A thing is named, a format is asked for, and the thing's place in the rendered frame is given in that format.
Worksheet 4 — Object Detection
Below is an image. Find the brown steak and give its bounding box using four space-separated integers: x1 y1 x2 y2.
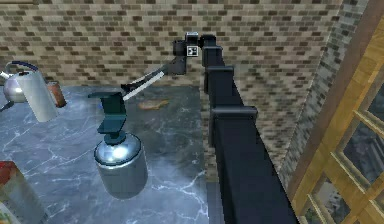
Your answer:
137 99 170 111

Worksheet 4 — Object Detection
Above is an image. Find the silver kettle blue handle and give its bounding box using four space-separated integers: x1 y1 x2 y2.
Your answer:
0 61 40 104

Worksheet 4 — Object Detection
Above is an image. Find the wooden framed window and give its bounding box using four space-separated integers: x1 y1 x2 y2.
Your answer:
285 0 384 224

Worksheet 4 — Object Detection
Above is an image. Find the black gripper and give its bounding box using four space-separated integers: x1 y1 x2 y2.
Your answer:
120 39 188 102

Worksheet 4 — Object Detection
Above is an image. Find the brown cylindrical can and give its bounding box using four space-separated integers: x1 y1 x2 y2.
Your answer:
46 80 68 109

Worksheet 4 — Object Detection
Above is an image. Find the silver spray bottle teal nozzle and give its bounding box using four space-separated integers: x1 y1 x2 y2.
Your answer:
87 91 149 201

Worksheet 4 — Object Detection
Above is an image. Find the red and white box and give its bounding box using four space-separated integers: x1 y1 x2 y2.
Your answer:
0 160 50 224

